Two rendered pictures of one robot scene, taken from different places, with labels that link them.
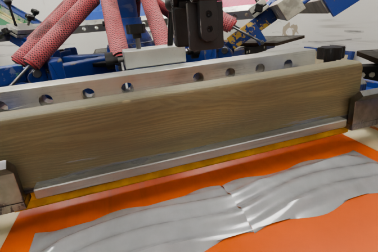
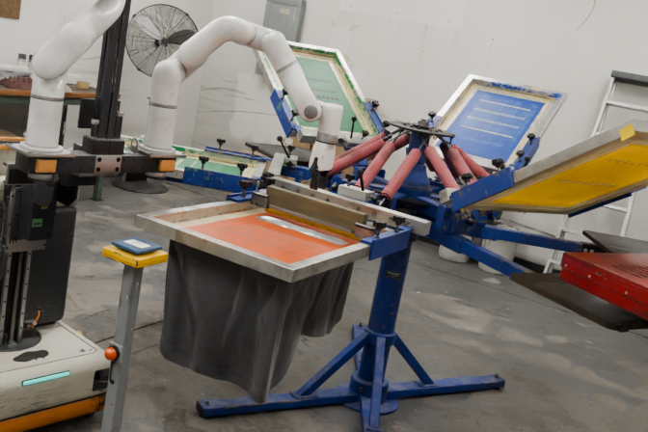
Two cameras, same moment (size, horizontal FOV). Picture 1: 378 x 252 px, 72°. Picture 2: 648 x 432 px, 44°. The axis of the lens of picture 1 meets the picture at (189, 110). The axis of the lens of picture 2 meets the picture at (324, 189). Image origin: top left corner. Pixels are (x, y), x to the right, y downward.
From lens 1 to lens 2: 2.64 m
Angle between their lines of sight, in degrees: 43
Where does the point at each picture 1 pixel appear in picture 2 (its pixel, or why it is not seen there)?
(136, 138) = (294, 204)
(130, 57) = (340, 188)
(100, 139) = (286, 201)
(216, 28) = (314, 184)
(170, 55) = (358, 195)
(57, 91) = (303, 190)
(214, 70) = (366, 209)
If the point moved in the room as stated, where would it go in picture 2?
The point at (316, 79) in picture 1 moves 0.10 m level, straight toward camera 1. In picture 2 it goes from (346, 212) to (319, 209)
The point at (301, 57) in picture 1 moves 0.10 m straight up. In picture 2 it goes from (416, 224) to (421, 197)
